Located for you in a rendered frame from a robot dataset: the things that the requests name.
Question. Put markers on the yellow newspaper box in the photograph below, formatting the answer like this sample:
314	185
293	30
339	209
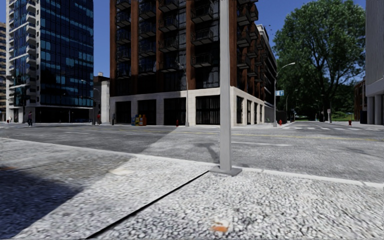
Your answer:
137	120

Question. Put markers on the red brick building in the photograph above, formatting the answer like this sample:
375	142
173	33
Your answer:
168	60

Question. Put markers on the grey street lamp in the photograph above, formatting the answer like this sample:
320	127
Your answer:
274	99

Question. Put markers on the pale concrete building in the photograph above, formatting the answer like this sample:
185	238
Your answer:
375	60

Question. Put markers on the brown brick building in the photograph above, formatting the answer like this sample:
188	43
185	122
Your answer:
359	102

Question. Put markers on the trees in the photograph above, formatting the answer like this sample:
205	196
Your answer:
321	54

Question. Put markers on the glass tower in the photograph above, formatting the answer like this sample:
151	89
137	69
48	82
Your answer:
60	60

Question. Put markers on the sign on a post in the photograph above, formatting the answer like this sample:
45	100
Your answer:
329	115

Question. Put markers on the blue letter box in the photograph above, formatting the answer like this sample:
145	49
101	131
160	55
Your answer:
133	121

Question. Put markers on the person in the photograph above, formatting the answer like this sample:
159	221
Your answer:
29	118
113	118
98	118

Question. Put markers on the orange newspaper box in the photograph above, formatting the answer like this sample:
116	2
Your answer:
144	120

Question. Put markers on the grey pole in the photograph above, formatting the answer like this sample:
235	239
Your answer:
225	90

